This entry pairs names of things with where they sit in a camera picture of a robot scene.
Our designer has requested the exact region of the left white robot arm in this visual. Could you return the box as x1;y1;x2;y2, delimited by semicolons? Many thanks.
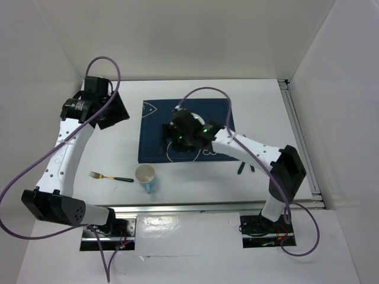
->
21;76;129;236

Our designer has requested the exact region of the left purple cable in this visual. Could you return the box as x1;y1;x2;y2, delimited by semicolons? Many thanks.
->
0;56;121;282

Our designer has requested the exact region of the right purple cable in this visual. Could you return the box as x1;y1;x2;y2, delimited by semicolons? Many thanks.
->
176;87;321;257

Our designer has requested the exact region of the gold fork dark handle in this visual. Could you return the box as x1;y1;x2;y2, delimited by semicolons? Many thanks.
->
89;172;134;183

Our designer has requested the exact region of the aluminium table frame rail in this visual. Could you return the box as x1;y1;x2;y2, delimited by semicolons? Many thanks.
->
46;78;326;215

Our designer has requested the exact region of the light blue mug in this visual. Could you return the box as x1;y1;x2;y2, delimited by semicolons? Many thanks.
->
135;164;156;194

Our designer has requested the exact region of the purple cable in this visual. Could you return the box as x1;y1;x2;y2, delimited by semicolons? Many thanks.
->
176;87;321;257
0;56;121;282

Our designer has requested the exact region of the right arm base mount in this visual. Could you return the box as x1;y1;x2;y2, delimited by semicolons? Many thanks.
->
238;215;297;249

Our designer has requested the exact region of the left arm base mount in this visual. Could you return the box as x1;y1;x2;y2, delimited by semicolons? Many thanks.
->
79;217;137;251

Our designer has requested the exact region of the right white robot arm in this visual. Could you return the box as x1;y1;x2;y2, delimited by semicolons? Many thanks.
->
161;109;306;232

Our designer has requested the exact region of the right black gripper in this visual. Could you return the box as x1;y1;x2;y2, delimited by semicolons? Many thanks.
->
159;124;197;153

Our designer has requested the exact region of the white plate blue rim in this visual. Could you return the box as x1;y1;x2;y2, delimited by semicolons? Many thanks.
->
190;112;205;127

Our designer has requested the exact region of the blue whale placemat cloth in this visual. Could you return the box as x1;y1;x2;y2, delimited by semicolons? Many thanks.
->
138;98;234;163

